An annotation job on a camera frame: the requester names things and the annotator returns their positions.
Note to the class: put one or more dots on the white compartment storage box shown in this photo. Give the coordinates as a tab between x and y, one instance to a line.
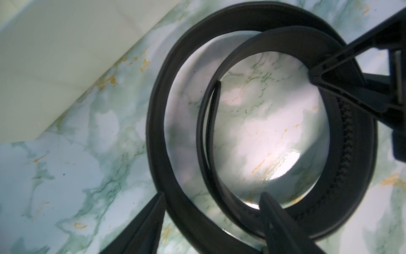
53	51

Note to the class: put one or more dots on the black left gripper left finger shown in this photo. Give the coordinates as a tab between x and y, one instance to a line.
143	234

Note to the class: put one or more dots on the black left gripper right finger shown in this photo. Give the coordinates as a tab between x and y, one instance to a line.
282	234

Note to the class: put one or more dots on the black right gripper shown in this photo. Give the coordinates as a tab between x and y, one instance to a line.
384	97

